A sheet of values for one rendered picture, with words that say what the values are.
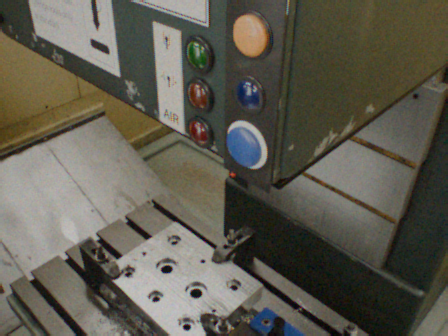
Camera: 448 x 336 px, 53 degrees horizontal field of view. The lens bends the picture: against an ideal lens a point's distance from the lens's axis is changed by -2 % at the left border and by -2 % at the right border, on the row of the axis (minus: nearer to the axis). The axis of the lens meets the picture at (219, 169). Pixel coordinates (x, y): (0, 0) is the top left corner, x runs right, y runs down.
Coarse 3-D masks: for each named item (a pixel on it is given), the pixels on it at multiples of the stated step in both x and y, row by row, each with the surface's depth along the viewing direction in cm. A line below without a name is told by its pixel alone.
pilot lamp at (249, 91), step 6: (240, 84) 30; (246, 84) 30; (252, 84) 29; (240, 90) 30; (246, 90) 30; (252, 90) 29; (240, 96) 30; (246, 96) 30; (252, 96) 30; (258, 96) 29; (240, 102) 31; (246, 102) 30; (252, 102) 30; (258, 102) 30; (252, 108) 30
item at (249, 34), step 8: (248, 16) 27; (240, 24) 27; (248, 24) 27; (256, 24) 27; (240, 32) 28; (248, 32) 27; (256, 32) 27; (264, 32) 27; (240, 40) 28; (248, 40) 27; (256, 40) 27; (264, 40) 27; (240, 48) 28; (248, 48) 28; (256, 48) 27; (264, 48) 27; (248, 56) 28; (256, 56) 28
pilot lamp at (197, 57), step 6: (192, 42) 32; (192, 48) 32; (198, 48) 31; (192, 54) 32; (198, 54) 31; (204, 54) 31; (192, 60) 32; (198, 60) 32; (204, 60) 32; (198, 66) 32; (204, 66) 32
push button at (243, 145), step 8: (240, 128) 32; (232, 136) 32; (240, 136) 32; (248, 136) 31; (232, 144) 33; (240, 144) 32; (248, 144) 31; (256, 144) 31; (232, 152) 33; (240, 152) 32; (248, 152) 32; (256, 152) 31; (240, 160) 33; (248, 160) 32; (256, 160) 32
